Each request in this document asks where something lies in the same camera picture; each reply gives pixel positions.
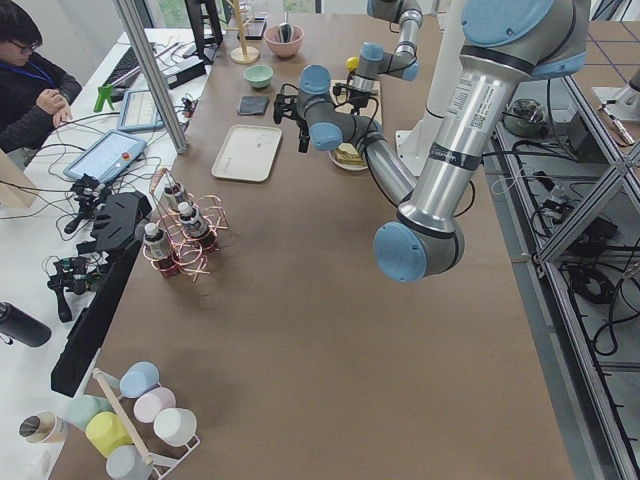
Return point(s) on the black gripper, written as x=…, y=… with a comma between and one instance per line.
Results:
x=303, y=132
x=358, y=95

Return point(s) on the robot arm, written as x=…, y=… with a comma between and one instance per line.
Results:
x=504, y=43
x=395, y=45

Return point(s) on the white rabbit tray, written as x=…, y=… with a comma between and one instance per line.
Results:
x=247, y=153

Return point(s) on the whole yellow lemon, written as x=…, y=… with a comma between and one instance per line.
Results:
x=352, y=64

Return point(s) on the white plate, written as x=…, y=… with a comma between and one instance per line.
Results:
x=349, y=167

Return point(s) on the top bread slice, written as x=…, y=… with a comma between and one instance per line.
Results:
x=347, y=154

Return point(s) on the grey folded cloth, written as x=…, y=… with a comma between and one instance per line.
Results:
x=253, y=105

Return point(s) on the mint green bowl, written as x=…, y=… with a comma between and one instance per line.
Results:
x=259, y=76

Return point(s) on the metal scoop in bowl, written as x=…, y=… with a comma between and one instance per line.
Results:
x=285, y=32

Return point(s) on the wooden mug tree stand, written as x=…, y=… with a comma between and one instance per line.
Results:
x=244, y=54

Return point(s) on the dark drink bottle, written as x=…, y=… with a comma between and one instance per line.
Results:
x=194, y=224
x=155, y=241
x=174, y=194

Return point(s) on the blue tablet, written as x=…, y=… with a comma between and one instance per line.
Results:
x=139, y=113

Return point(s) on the black keyboard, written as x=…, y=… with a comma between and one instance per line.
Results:
x=127, y=63

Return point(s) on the blue teach pendant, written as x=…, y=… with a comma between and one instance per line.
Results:
x=107, y=158

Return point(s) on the green clamp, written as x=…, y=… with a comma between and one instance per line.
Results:
x=103, y=98

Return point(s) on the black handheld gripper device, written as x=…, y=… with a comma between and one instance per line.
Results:
x=118, y=227

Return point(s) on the seated person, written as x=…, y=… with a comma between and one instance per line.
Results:
x=36, y=94

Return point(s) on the black long box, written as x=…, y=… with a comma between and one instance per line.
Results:
x=91, y=328

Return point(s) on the blue cup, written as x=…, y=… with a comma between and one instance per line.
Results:
x=140, y=378

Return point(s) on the pink cup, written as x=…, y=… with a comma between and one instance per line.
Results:
x=150, y=404

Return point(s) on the white cup rack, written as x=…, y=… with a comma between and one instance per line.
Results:
x=163, y=458

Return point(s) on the white cup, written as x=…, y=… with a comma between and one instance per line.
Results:
x=175, y=426

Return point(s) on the black thermos bottle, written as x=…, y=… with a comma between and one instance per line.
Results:
x=22, y=327

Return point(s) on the green cup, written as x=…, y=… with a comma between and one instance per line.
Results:
x=82, y=409

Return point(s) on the yellow cup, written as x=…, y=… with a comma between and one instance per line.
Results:
x=106, y=433

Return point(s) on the grey cup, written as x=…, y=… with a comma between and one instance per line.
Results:
x=126, y=463

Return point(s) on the paper cup metal inside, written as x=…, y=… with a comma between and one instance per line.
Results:
x=44, y=427

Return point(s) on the aluminium frame post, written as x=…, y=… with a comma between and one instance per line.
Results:
x=156, y=82

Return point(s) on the copper wire bottle rack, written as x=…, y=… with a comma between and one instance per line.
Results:
x=186, y=255

